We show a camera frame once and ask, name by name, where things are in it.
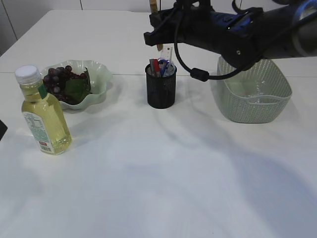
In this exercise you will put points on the pale green wavy plate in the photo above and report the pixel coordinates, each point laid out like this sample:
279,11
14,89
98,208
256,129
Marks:
100,76

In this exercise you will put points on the yellow drink bottle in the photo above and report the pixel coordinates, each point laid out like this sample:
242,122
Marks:
42,112

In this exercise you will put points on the purple grapes with leaf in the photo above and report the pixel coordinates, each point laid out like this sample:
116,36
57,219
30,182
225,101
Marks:
66,85

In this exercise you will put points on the black mesh pen holder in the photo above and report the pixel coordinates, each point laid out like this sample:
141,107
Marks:
160,91

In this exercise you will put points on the blue scissors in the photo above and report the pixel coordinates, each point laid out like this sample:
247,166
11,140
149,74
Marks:
163,64

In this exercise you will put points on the pink scissors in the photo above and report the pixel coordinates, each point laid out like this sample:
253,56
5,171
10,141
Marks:
171,69

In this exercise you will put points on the gold glitter pen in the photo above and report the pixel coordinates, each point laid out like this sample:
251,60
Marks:
154,9

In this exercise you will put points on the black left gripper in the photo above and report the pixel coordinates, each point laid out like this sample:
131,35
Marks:
3,129

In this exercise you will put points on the red glitter pen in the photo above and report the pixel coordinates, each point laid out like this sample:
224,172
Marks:
157,68

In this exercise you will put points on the clear plastic sheet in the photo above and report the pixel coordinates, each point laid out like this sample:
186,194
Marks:
255,90

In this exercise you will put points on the silver glitter pen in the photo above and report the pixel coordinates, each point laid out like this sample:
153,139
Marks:
152,68

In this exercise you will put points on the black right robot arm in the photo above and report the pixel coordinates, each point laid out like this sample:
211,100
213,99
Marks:
286,32

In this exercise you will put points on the green woven plastic basket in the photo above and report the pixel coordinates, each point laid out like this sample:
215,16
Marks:
230,99

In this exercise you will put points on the clear plastic ruler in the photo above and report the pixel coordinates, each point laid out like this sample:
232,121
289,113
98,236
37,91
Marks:
166,53

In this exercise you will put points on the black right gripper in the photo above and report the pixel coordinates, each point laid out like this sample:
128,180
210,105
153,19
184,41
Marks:
194,21

